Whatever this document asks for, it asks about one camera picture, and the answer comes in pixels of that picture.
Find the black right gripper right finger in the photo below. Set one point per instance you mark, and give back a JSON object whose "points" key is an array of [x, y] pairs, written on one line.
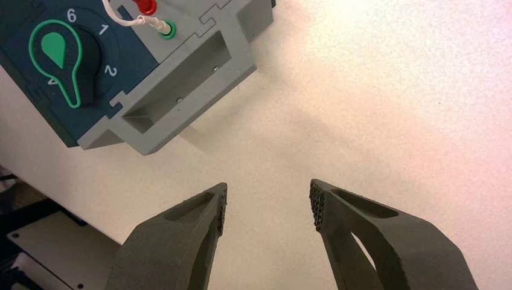
{"points": [[404, 252]]}

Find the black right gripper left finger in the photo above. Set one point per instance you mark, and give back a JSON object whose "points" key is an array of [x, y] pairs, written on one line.
{"points": [[168, 248]]}

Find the blue and grey control box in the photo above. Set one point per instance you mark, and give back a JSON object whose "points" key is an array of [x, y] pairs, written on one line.
{"points": [[132, 56]]}

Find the green and black rotary knob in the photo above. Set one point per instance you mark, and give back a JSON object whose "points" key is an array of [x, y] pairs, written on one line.
{"points": [[54, 48]]}

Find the red banana plug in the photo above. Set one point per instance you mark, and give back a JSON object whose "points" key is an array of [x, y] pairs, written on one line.
{"points": [[145, 5]]}

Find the grey metal base plate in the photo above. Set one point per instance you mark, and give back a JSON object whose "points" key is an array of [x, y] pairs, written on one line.
{"points": [[68, 248]]}

